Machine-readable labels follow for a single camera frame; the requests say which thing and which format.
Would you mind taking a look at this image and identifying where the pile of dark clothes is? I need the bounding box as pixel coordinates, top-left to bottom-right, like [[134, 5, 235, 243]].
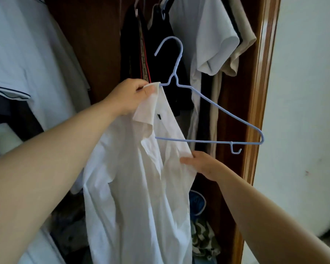
[[48, 187, 92, 264]]

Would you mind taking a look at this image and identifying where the white collared shirt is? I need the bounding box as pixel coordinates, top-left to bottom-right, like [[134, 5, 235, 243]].
[[70, 82, 198, 264]]

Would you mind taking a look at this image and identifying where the light blue wire hanger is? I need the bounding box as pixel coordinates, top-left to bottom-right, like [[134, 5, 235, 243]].
[[154, 36, 265, 154]]

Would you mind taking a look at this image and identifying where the person's left forearm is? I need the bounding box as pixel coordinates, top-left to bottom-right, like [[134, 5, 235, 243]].
[[0, 99, 121, 264]]

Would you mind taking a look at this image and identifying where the brown wooden wardrobe frame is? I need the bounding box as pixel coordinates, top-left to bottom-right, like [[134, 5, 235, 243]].
[[44, 0, 281, 264]]

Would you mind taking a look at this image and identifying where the black hanging garment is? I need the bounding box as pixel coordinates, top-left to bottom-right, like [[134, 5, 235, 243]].
[[120, 3, 195, 117]]

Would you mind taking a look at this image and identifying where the person's right forearm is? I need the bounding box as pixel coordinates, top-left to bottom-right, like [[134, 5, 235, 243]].
[[216, 169, 330, 264]]

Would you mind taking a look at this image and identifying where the white short-sleeved t-shirt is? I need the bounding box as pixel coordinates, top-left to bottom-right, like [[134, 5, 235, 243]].
[[169, 0, 240, 151]]

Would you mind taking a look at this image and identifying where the camouflage patterned cloth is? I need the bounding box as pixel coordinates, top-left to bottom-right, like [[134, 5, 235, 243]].
[[190, 217, 221, 260]]

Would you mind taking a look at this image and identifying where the person's right hand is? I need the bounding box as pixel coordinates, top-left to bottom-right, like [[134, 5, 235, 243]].
[[179, 151, 228, 182]]

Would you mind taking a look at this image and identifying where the beige hanging garment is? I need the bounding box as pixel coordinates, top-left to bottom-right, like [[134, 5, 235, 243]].
[[209, 0, 257, 158]]

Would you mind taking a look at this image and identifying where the light blue polo shirt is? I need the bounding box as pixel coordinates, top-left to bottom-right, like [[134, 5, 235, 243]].
[[0, 0, 92, 132]]

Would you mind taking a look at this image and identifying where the person's left hand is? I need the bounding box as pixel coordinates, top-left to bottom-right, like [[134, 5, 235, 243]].
[[102, 78, 156, 117]]

